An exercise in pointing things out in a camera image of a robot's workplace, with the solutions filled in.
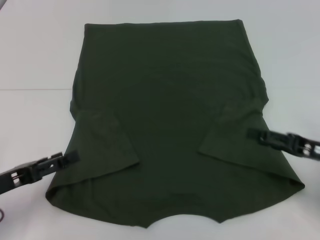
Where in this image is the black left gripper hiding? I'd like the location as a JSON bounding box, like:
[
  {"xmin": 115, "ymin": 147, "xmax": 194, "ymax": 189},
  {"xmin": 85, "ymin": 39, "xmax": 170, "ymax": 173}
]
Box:
[{"xmin": 0, "ymin": 151, "xmax": 81, "ymax": 196}]

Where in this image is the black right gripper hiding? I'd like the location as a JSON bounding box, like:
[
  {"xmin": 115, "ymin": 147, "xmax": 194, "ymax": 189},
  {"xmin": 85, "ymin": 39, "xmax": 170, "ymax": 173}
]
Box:
[{"xmin": 246, "ymin": 127, "xmax": 320, "ymax": 161}]

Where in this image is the dark green shirt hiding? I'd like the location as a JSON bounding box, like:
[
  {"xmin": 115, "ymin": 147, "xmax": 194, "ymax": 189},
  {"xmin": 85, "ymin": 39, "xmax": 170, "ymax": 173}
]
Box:
[{"xmin": 44, "ymin": 19, "xmax": 306, "ymax": 230}]

